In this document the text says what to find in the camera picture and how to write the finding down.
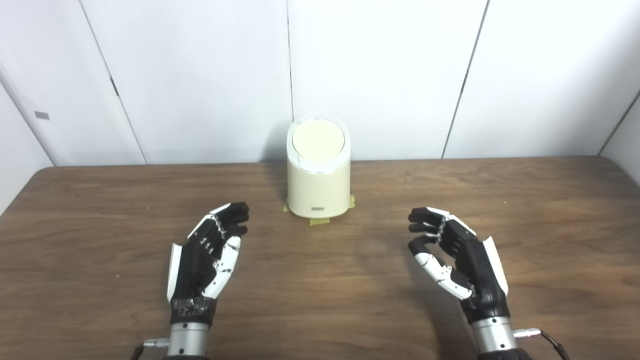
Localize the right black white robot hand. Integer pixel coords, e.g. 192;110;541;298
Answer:
407;207;512;325

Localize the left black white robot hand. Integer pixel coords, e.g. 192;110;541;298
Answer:
166;202;250;328

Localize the cream-colored bin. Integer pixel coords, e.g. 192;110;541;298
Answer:
286;115;352;219

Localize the round cream bin lid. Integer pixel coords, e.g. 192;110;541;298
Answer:
292;119;346;162

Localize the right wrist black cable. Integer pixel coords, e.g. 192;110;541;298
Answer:
513;328;571;360

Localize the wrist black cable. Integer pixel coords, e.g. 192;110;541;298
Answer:
131;338;171;360
513;328;571;360

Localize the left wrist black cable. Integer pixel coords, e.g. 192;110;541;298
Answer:
131;338;171;360

